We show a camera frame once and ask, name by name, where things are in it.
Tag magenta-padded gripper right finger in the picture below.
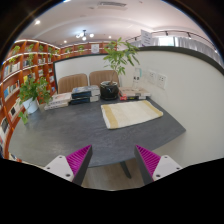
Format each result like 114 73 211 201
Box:
134 144 183 186

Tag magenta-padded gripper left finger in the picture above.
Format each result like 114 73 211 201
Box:
43 144 94 187

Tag cream and yellow striped towel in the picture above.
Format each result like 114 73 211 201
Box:
100 99 164 130

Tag dark table leg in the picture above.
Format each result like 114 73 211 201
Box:
119 160 132 179

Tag white book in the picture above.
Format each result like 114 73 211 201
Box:
49 92 73 105
43 100 70 111

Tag ivy plant in white pot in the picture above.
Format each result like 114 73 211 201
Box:
17 76 53 126

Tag red and black book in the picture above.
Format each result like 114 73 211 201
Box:
119 94 148 102

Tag beige large book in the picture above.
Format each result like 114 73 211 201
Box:
118 86 151 98

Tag tan padded chair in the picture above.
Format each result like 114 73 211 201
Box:
88 69 120 88
57 73 89 95

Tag tall plant in black pot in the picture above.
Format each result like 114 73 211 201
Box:
99 37 141 101

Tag clear acrylic sign stand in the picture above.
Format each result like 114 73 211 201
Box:
132 67 144 90

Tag orange wooden shelf unit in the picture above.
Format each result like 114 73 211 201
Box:
0 39 111 161

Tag white curtain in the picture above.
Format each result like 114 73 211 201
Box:
126 35 223 64

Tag white hanging sign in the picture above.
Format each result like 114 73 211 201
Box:
140 29 154 47

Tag ceiling chandelier lamp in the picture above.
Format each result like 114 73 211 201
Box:
75 29 95 42

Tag recessed ceiling lights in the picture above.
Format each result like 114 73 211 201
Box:
33 0 113 40

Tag ceiling air vent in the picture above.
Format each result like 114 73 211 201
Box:
97 1 128 10

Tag white wall socket panel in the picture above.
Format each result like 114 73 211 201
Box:
156 73 168 90
147 69 157 85

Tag black ceiling track rail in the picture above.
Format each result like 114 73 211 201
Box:
126 29 214 44

